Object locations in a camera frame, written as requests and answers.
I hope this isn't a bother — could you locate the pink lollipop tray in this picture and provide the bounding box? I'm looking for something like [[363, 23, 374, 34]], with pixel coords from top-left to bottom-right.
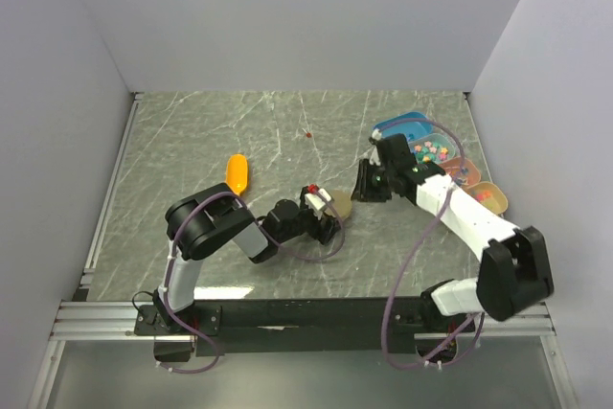
[[440, 156, 482, 187]]

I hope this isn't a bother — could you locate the blue lollipop tray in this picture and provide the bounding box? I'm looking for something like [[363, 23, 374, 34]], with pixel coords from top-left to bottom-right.
[[373, 111, 433, 143]]

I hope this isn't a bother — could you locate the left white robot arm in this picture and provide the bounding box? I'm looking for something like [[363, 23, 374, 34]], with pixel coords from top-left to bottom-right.
[[152, 183, 350, 334]]

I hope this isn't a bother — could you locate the beige round jar lid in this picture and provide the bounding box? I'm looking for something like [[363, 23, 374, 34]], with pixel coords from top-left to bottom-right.
[[329, 190, 352, 221]]

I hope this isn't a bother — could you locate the black base beam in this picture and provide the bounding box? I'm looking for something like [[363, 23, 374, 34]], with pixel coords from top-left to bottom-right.
[[131, 296, 480, 357]]

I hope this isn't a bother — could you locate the beige gummy candy tray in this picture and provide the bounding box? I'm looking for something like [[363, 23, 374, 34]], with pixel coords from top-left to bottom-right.
[[465, 181, 509, 215]]

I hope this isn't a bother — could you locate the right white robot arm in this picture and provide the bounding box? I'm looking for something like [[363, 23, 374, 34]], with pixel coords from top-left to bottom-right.
[[352, 131, 555, 331]]

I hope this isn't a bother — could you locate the light blue star candy tray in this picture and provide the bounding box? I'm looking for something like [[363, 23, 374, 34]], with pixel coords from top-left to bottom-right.
[[408, 133, 456, 164]]

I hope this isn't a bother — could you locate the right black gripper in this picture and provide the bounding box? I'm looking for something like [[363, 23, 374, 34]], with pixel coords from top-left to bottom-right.
[[349, 159, 395, 204]]

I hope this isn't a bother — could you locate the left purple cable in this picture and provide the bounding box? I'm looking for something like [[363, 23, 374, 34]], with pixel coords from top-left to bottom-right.
[[162, 187, 347, 375]]

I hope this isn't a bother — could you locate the yellow plastic scoop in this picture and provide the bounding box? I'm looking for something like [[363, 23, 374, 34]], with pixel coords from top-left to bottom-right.
[[225, 153, 249, 195]]

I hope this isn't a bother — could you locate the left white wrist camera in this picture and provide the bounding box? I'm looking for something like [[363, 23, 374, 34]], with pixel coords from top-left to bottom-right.
[[305, 184, 333, 214]]

